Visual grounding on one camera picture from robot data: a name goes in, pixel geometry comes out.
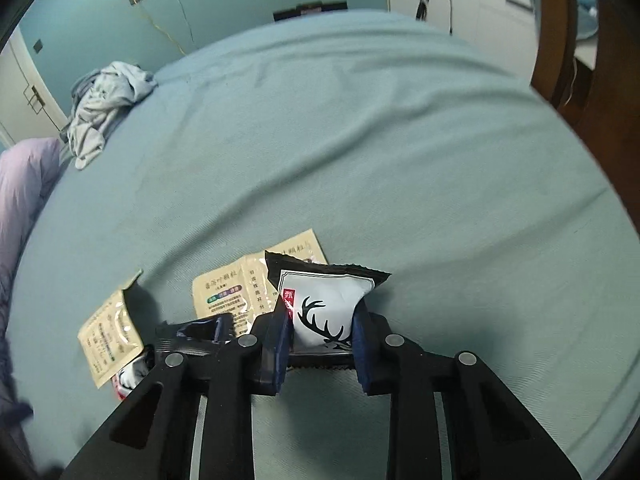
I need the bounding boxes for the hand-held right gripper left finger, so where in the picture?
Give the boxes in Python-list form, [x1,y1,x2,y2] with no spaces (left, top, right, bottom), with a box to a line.
[60,305,294,480]

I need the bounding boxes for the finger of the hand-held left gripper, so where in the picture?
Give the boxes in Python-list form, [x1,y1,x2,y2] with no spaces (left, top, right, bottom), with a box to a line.
[154,313,236,359]

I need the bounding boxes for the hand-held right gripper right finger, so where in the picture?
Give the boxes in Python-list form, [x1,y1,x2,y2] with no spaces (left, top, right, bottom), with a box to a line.
[352,309,583,480]

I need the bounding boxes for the black white deer packet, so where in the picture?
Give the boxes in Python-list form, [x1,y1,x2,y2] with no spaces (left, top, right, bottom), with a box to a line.
[264,251,392,371]
[111,352,156,402]

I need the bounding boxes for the beige printed sachet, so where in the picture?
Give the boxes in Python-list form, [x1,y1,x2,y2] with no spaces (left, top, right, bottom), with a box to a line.
[192,255,273,336]
[77,270,146,388]
[250,228,328,266]

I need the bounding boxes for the lavender duvet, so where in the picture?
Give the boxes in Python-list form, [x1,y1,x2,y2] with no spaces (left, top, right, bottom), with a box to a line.
[0,139,63,461]

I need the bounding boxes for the grey crumpled clothes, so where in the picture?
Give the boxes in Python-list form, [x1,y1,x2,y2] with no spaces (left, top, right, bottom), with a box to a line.
[60,61,158,171]

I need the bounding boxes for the white door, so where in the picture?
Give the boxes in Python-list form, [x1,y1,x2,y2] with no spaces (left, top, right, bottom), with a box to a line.
[0,27,68,148]

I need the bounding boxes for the black flat object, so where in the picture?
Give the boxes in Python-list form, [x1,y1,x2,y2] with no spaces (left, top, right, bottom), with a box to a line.
[272,1,348,23]

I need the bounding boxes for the white cabinet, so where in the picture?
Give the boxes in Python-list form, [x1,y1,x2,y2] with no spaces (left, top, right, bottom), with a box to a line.
[385,0,543,81]

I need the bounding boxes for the wooden chair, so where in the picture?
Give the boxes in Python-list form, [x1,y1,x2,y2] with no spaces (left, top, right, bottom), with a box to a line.
[530,0,601,131]

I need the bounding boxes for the light blue cloth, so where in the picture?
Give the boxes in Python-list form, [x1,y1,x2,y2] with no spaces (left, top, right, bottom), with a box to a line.
[570,0,599,41]

